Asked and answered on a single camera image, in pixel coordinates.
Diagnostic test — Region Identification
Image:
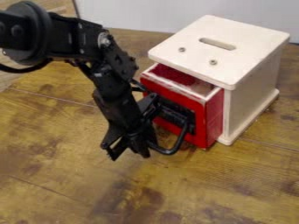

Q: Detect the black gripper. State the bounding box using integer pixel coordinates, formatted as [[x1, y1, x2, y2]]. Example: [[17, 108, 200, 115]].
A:
[[90, 84, 160, 162]]

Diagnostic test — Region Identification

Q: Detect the black metal drawer handle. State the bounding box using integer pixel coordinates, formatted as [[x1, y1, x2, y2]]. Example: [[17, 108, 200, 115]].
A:
[[149, 99, 194, 156]]

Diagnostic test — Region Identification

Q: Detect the red drawer front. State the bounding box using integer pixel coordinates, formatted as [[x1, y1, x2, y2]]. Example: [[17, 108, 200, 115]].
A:
[[140, 63, 224, 149]]

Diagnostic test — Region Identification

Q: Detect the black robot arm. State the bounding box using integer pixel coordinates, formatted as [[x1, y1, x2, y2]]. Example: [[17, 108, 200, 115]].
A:
[[0, 1, 156, 159]]

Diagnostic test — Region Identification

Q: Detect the white wooden drawer box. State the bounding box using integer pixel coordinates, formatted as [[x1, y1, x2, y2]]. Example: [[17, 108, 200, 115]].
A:
[[148, 15, 289, 145]]

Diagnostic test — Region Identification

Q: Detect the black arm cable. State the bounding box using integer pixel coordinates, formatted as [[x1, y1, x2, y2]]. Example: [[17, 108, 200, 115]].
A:
[[129, 78, 146, 93]]

